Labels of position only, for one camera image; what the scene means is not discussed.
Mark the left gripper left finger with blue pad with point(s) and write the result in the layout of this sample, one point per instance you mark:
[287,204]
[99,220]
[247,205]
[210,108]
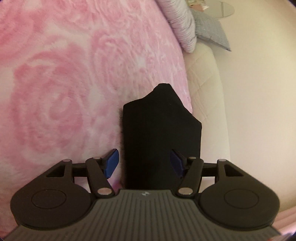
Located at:
[99,170]

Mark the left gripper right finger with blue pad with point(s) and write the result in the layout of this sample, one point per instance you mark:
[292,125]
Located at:
[189,170]

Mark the grey pillow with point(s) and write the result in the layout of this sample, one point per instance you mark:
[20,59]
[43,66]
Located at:
[210,29]

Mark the black trousers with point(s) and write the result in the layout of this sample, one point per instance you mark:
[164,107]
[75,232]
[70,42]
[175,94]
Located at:
[152,127]

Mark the white striped quilt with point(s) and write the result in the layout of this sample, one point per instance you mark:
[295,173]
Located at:
[181,20]

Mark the round glass side table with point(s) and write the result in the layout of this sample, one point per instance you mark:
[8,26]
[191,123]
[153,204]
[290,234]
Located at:
[218,9]

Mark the pink floral blanket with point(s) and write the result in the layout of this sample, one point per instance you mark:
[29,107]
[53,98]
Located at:
[67,69]

